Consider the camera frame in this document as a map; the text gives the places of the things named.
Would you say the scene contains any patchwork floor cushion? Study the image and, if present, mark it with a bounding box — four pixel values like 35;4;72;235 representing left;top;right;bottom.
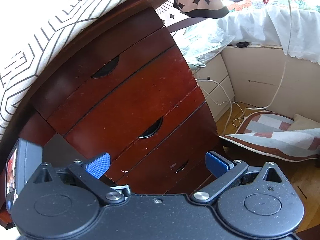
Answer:
221;112;319;162

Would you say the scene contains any white bedside cabinet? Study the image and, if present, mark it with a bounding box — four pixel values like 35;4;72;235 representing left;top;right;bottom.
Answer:
194;54;235;121

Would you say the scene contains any grey device with screen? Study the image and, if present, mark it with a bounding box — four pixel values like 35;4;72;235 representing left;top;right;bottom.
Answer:
5;138;43;214

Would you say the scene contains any pink black diamond pillow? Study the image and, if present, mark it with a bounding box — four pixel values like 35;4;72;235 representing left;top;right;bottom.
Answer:
173;0;229;18

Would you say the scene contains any red-brown wooden drawer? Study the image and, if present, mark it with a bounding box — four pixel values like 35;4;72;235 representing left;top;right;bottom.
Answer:
64;46;204;159

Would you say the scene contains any white bed sheet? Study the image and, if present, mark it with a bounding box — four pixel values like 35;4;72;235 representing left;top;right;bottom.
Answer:
171;0;319;63

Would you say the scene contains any white geometric pattern cloth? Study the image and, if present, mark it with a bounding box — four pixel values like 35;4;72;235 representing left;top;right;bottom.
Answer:
1;0;127;133

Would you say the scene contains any red-brown wooden dresser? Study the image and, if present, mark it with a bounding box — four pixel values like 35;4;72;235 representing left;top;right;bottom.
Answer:
0;0;226;230

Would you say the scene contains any white charging cable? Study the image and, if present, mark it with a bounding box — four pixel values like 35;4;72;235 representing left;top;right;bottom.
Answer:
196;0;293;134

